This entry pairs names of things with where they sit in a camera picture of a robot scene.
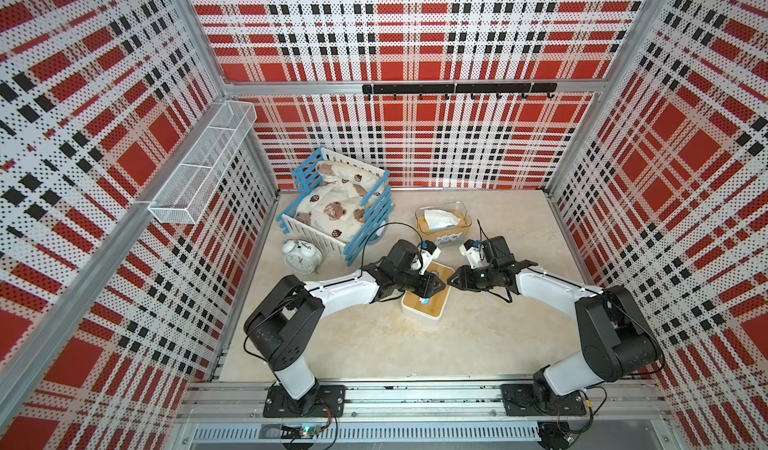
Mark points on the white wire mesh shelf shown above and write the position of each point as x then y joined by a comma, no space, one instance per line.
215,141

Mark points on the bamboo lid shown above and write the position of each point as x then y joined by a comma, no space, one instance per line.
450,234

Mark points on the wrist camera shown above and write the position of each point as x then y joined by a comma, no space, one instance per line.
427,253
474,253

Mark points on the white bamboo-lid tissue box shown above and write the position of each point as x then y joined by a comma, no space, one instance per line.
444,273

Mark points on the white plastic box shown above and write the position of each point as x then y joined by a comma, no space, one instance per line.
430,313

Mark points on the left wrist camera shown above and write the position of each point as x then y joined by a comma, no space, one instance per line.
427,253

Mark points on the white alarm clock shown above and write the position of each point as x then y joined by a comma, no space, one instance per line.
301,256

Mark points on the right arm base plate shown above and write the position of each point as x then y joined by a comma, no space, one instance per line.
525,400

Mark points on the blue white slatted crate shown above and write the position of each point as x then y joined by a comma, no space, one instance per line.
306,179

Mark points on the green circuit board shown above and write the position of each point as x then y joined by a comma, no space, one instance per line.
302,432

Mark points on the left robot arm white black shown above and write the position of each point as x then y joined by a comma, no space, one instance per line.
283,324

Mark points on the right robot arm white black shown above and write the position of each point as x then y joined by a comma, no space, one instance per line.
615,338

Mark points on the black hook rail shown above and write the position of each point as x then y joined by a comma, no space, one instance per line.
523,89

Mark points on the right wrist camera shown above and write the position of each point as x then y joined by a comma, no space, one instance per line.
474,253

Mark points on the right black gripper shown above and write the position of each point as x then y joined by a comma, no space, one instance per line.
463,280

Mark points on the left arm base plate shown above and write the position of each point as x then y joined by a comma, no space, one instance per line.
320,401

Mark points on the clear plastic tissue box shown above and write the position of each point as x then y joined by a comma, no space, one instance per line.
457,207

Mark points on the bear print cloth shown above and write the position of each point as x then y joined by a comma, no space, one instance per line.
335,206

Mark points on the blue tissue pack front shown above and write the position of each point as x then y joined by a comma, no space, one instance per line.
437,219

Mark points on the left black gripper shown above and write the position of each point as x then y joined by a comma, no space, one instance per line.
427,281

